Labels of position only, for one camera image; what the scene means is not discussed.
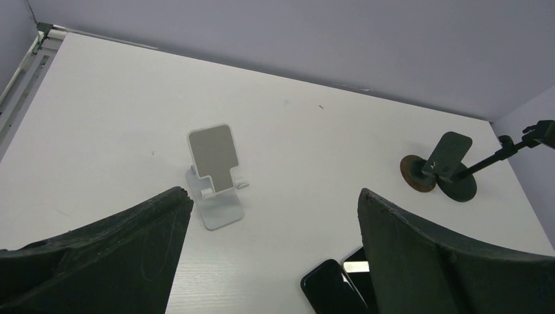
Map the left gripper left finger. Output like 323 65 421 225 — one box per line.
1 186 194 313

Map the black round base stand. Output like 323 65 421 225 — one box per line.
438 120 554 203

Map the phone from wooden stand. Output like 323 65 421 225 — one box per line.
340 247 379 313

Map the wooden base phone stand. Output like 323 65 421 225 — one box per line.
400 131 473 193

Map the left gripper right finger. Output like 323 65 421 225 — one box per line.
357 188 554 313

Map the white metal phone stand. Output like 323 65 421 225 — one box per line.
186 124 249 231

